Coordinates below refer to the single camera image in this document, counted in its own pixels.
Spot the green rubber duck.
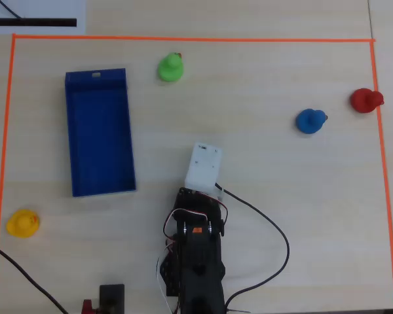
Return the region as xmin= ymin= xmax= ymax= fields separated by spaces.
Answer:
xmin=157 ymin=52 xmax=185 ymax=83

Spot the black camera cable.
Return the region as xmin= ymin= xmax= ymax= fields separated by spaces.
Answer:
xmin=215 ymin=183 xmax=291 ymax=314

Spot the yellow rubber duck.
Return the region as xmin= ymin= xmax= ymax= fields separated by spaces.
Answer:
xmin=5 ymin=209 xmax=41 ymax=239

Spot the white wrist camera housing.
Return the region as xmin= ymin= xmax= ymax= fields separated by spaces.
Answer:
xmin=184 ymin=141 xmax=224 ymax=201

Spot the blue rubber duck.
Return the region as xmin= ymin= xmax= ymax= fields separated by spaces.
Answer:
xmin=295 ymin=108 xmax=329 ymax=135

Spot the black cable on table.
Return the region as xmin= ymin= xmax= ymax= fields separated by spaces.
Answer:
xmin=0 ymin=239 xmax=69 ymax=314

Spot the red white servo wire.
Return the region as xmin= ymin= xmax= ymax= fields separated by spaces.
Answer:
xmin=163 ymin=191 xmax=229 ymax=243

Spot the blue rectangular open box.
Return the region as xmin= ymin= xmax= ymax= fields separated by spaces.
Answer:
xmin=64 ymin=67 xmax=138 ymax=198

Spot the thin black cable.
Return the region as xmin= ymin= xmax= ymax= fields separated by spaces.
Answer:
xmin=0 ymin=0 xmax=26 ymax=21

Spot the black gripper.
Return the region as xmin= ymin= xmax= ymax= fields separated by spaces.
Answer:
xmin=173 ymin=186 xmax=229 ymax=237

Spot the black strip on paper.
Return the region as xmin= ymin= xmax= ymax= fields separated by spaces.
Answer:
xmin=0 ymin=18 xmax=77 ymax=28

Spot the orange tape strip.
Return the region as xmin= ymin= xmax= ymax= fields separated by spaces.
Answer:
xmin=0 ymin=33 xmax=18 ymax=314
xmin=369 ymin=40 xmax=393 ymax=310
xmin=12 ymin=33 xmax=377 ymax=44

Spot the black table clamp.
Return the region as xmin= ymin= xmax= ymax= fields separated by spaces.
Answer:
xmin=98 ymin=283 xmax=126 ymax=314

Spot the red rubber duck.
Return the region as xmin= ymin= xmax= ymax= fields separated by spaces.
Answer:
xmin=350 ymin=88 xmax=385 ymax=114

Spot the red clamp handle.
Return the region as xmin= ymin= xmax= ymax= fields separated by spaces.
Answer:
xmin=81 ymin=298 xmax=101 ymax=314

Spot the white paper sheet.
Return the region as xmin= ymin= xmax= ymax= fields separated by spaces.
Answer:
xmin=0 ymin=0 xmax=86 ymax=35

